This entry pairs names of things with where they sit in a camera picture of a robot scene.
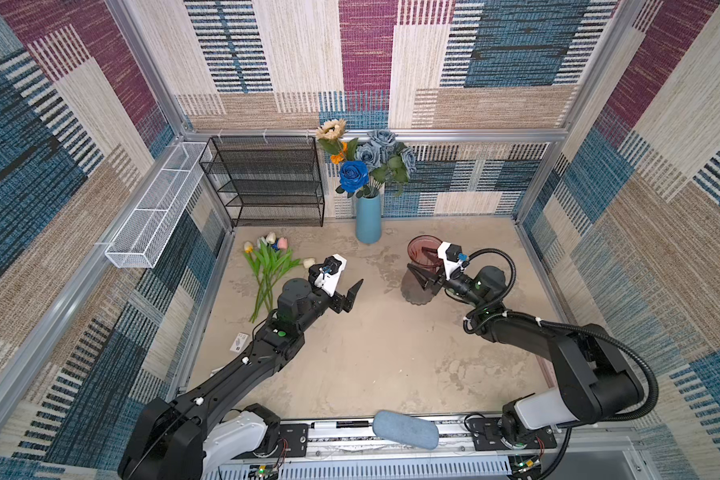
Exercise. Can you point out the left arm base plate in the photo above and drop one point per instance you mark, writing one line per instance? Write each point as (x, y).
(290, 440)

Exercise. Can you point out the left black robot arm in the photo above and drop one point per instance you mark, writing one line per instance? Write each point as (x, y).
(167, 440)

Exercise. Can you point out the dark blue rose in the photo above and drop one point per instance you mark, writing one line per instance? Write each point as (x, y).
(354, 180)

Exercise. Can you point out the cream sunflower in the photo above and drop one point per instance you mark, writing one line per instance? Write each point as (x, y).
(329, 135)

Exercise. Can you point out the blue-grey sponge pad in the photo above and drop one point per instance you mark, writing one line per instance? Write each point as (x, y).
(406, 430)

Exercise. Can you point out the tulip bunch green leaves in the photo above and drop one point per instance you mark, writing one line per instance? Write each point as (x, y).
(270, 258)

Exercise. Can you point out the light blue rose bunch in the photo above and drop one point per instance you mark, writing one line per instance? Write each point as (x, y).
(387, 160)

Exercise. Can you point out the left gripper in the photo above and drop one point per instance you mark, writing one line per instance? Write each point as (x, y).
(338, 303)

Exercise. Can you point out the orange marigold flower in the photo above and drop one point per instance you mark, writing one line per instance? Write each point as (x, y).
(341, 156)

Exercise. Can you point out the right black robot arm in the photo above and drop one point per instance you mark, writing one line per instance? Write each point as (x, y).
(598, 378)

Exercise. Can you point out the dark red glass vase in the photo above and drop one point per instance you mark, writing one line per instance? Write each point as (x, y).
(422, 251)

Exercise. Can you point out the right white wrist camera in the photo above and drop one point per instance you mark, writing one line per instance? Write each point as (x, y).
(453, 258)

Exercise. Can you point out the teal ceramic vase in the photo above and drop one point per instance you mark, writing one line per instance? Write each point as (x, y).
(368, 220)

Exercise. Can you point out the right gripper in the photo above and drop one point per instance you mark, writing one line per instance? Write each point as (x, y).
(429, 281)

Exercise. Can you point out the black wire shelf rack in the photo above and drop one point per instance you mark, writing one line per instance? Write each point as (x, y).
(266, 181)

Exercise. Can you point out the white mesh wall basket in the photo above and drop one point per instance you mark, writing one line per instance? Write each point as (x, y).
(140, 242)

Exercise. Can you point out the small white paper tag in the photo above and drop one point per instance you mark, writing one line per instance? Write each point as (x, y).
(239, 343)

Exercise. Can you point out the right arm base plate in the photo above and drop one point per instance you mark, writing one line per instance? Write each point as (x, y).
(489, 434)

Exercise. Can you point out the white slotted cable duct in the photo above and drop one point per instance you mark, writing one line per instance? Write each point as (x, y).
(478, 467)

